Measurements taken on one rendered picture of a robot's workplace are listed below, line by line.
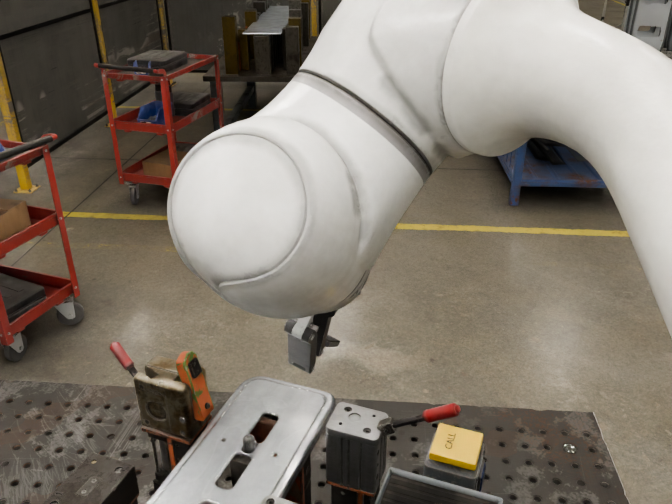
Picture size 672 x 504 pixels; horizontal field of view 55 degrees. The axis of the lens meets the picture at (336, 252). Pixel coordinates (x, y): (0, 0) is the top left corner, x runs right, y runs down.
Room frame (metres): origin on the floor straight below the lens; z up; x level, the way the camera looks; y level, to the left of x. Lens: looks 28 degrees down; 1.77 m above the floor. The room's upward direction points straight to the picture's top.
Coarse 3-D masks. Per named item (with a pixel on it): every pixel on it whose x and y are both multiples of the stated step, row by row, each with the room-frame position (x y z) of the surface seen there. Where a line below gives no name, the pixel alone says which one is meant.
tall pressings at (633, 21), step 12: (636, 0) 8.21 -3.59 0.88; (648, 0) 8.20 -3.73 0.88; (660, 0) 8.19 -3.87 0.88; (624, 12) 8.44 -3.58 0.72; (636, 12) 8.01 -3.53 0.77; (648, 12) 7.97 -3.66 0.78; (660, 12) 7.96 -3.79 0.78; (636, 24) 7.98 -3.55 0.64; (648, 24) 7.97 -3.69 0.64; (660, 24) 7.95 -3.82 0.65; (636, 36) 7.97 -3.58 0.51; (648, 36) 8.16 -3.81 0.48; (660, 36) 7.94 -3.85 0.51; (660, 48) 7.95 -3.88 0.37
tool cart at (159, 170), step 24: (120, 72) 4.25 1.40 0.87; (144, 72) 3.94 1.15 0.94; (168, 72) 4.25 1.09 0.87; (216, 72) 4.68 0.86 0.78; (168, 96) 3.99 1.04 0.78; (192, 96) 4.59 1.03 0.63; (120, 120) 4.19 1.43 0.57; (144, 120) 4.10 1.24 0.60; (168, 120) 3.97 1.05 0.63; (192, 120) 4.27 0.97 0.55; (168, 144) 3.98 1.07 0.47; (192, 144) 4.66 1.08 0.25; (120, 168) 4.09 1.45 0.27; (144, 168) 4.16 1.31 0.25; (168, 168) 4.07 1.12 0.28
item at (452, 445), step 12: (444, 432) 0.65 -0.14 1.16; (456, 432) 0.65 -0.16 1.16; (468, 432) 0.65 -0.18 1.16; (432, 444) 0.63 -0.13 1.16; (444, 444) 0.62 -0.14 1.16; (456, 444) 0.62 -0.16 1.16; (468, 444) 0.62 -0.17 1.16; (480, 444) 0.63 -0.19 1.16; (432, 456) 0.61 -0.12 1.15; (444, 456) 0.60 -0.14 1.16; (456, 456) 0.60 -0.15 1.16; (468, 456) 0.60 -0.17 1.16; (468, 468) 0.59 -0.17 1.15
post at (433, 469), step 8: (432, 440) 0.65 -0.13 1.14; (480, 456) 0.62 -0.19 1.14; (424, 464) 0.61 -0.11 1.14; (432, 464) 0.61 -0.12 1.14; (440, 464) 0.61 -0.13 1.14; (448, 464) 0.61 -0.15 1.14; (480, 464) 0.61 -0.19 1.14; (424, 472) 0.61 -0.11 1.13; (432, 472) 0.60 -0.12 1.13; (440, 472) 0.60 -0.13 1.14; (448, 472) 0.60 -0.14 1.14; (456, 472) 0.60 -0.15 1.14; (464, 472) 0.60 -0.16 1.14; (472, 472) 0.60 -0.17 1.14; (480, 472) 0.61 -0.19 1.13; (440, 480) 0.60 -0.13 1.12; (448, 480) 0.60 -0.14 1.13; (456, 480) 0.59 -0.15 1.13; (464, 480) 0.59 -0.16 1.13; (472, 480) 0.59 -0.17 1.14; (480, 480) 0.60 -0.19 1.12; (472, 488) 0.59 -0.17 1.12
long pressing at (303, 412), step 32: (256, 384) 0.94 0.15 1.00; (288, 384) 0.95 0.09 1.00; (224, 416) 0.86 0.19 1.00; (256, 416) 0.86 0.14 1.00; (288, 416) 0.86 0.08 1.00; (320, 416) 0.85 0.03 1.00; (192, 448) 0.78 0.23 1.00; (224, 448) 0.78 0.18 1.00; (256, 448) 0.78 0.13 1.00; (288, 448) 0.78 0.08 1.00; (192, 480) 0.71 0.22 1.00; (256, 480) 0.71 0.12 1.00; (288, 480) 0.71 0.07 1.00
